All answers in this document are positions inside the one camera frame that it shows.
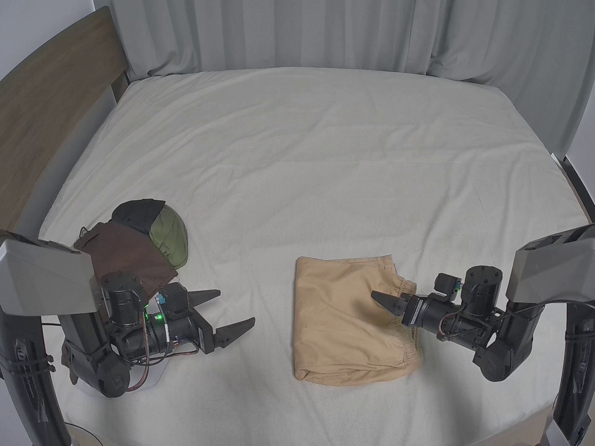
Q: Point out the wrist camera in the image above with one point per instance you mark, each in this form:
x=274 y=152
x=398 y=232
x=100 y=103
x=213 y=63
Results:
x=175 y=301
x=446 y=286

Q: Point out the white garment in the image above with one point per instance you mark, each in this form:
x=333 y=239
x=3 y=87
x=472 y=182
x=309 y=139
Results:
x=151 y=374

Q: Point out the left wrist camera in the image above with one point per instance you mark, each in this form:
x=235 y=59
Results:
x=175 y=301

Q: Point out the beige shorts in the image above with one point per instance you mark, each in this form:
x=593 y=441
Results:
x=339 y=323

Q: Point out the black garment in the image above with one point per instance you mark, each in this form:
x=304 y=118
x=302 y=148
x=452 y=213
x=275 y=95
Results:
x=137 y=216

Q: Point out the bed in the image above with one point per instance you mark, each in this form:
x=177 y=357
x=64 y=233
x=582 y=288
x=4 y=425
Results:
x=325 y=165

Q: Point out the pale green curtain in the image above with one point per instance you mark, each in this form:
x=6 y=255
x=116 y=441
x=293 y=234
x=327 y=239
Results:
x=302 y=16

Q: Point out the green garment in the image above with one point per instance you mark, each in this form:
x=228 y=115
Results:
x=172 y=239

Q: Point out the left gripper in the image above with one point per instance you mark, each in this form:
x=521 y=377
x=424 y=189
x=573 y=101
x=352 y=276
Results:
x=181 y=332

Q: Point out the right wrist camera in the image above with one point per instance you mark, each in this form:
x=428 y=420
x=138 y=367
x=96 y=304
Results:
x=446 y=286

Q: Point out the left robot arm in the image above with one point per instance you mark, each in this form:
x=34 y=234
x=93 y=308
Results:
x=42 y=277

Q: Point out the brown garment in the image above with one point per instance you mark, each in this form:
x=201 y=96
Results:
x=125 y=258

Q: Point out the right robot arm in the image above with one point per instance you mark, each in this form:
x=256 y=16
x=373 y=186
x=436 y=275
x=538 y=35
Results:
x=544 y=272

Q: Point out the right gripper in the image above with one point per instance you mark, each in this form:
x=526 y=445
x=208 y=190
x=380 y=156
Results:
x=427 y=315

